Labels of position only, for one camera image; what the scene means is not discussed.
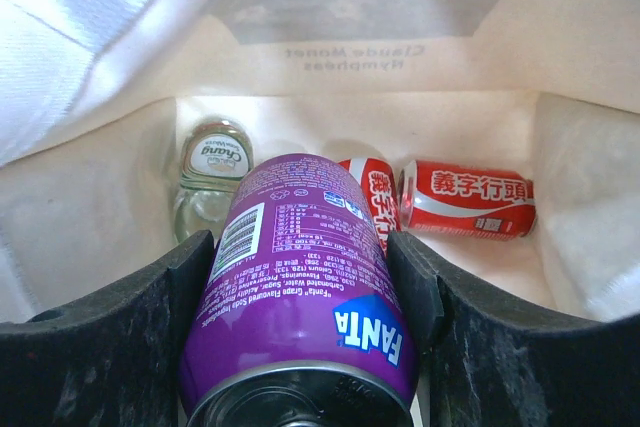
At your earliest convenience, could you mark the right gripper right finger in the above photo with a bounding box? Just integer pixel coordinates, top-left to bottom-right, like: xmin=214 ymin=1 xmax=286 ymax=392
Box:
xmin=387 ymin=232 xmax=639 ymax=426

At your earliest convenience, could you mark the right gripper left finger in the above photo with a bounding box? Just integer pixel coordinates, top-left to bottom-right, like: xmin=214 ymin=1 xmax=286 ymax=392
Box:
xmin=1 ymin=231 xmax=214 ymax=426

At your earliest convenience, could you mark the purple fanta can two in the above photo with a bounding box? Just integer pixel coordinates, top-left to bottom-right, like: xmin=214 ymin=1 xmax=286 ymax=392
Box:
xmin=179 ymin=153 xmax=417 ymax=426

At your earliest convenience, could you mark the beige canvas tote bag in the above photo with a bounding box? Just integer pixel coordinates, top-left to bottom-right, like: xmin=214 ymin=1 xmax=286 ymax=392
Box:
xmin=1 ymin=0 xmax=639 ymax=325

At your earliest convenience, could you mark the red cola can two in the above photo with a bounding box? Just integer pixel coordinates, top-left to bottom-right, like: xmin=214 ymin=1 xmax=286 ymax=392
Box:
xmin=397 ymin=160 xmax=537 ymax=240

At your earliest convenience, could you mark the red cola can three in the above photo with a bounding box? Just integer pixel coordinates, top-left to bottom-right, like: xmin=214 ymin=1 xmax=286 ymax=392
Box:
xmin=339 ymin=157 xmax=401 ymax=254

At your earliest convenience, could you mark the clear glass bottle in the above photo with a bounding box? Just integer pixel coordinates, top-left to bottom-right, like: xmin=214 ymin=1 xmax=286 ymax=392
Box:
xmin=174 ymin=117 xmax=254 ymax=243

